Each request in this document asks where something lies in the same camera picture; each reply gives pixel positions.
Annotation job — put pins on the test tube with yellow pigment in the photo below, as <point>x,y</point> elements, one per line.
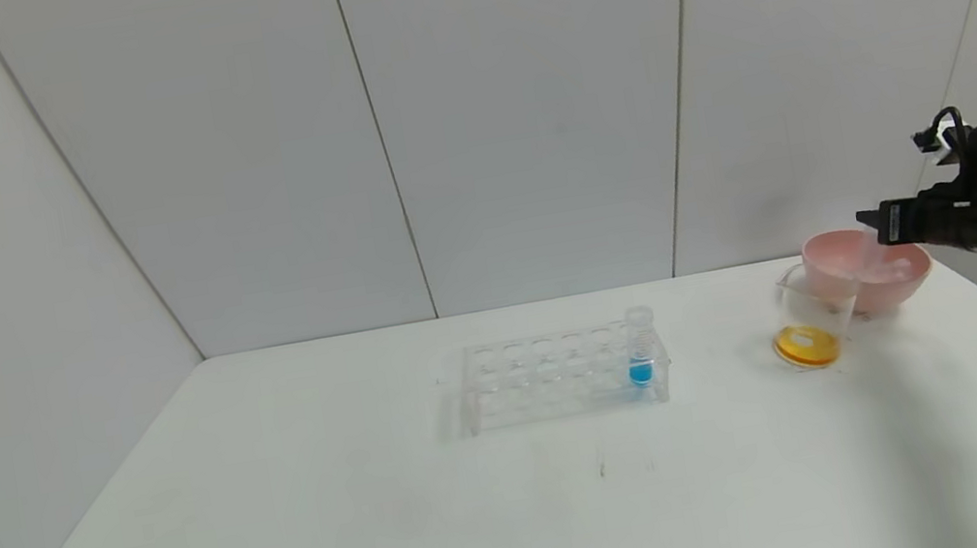
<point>875,252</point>

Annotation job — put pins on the test tube with blue pigment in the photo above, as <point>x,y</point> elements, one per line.
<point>641,373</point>

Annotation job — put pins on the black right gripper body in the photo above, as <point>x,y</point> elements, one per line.
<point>895,222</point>

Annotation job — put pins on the pink bowl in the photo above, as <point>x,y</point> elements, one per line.
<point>892,284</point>

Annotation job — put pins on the clear acrylic test tube rack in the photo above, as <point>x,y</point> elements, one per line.
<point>524,376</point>

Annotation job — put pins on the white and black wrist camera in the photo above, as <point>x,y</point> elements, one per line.
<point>946,141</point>

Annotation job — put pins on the clear glass beaker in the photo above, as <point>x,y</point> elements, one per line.
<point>806,347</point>

